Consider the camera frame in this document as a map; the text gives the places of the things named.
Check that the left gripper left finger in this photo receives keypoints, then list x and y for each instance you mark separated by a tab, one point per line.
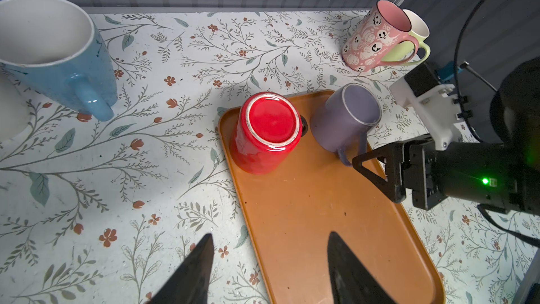
190	281

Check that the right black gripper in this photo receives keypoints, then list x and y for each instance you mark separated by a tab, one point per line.
503	177

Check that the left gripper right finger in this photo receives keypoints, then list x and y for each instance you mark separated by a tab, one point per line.
350	281

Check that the purple mug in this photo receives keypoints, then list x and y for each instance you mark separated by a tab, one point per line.
346	118

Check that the red mug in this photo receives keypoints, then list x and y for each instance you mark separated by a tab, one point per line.
268	128

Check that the pink patterned mug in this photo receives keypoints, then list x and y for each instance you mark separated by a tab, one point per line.
385	27

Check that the light green mug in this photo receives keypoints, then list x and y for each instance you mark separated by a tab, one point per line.
420	31

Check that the white mug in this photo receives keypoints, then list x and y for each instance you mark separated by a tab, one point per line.
14	112

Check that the blue mug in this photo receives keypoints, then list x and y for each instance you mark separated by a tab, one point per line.
54	47

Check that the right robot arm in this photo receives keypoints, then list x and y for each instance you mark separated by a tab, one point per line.
514	114

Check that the orange plastic tray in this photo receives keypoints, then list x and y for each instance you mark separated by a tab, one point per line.
291	212

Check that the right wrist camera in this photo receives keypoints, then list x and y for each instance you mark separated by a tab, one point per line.
435	103

